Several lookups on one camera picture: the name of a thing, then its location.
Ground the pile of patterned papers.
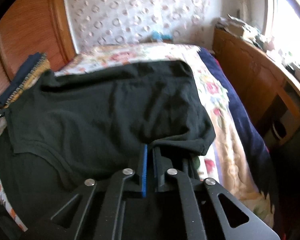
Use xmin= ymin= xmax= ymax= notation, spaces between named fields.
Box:
xmin=216 ymin=14 xmax=261 ymax=34

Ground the dark waste bin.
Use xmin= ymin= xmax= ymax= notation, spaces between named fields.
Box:
xmin=272 ymin=121 xmax=288 ymax=141

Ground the long wooden cabinet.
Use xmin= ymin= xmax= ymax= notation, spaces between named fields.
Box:
xmin=212 ymin=27 xmax=300 ymax=146

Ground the wooden-framed window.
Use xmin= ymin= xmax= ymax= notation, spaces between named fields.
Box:
xmin=263 ymin=0 xmax=300 ymax=57

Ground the blue plastic bag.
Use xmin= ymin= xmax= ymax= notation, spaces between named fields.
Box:
xmin=150 ymin=31 xmax=173 ymax=42

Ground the circle-patterned sheer curtain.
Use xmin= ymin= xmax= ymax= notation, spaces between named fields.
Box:
xmin=62 ymin=0 xmax=213 ymax=53

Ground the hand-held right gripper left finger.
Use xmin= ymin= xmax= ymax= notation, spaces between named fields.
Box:
xmin=50 ymin=144 xmax=149 ymax=240

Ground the black printed t-shirt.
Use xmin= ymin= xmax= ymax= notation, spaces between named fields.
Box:
xmin=0 ymin=60 xmax=217 ymax=240

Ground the floral quilt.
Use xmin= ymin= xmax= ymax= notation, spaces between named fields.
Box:
xmin=54 ymin=42 xmax=276 ymax=228

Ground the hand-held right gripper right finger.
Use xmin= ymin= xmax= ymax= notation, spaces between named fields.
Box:
xmin=152 ymin=147 xmax=281 ymax=240

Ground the navy blanket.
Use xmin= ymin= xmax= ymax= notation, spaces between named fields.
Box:
xmin=197 ymin=46 xmax=281 ymax=216

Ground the wooden slatted wardrobe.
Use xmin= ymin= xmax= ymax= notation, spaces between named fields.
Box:
xmin=0 ymin=0 xmax=77 ymax=110

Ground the orange-print bedsheet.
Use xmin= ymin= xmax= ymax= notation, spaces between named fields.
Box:
xmin=0 ymin=119 xmax=28 ymax=232

